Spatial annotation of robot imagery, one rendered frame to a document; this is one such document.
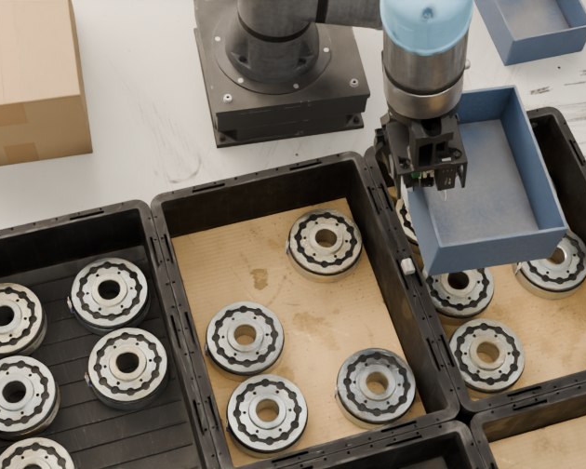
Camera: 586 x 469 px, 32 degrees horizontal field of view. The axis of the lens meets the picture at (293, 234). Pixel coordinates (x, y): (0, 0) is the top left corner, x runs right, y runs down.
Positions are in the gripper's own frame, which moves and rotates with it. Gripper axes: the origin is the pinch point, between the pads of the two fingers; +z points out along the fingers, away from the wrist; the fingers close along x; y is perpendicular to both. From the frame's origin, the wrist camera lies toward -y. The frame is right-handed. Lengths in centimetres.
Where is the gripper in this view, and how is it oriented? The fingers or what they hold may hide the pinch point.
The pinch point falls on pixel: (415, 177)
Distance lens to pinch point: 117.3
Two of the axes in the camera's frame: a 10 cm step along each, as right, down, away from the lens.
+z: 0.9, 4.6, 8.9
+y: 1.6, 8.7, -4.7
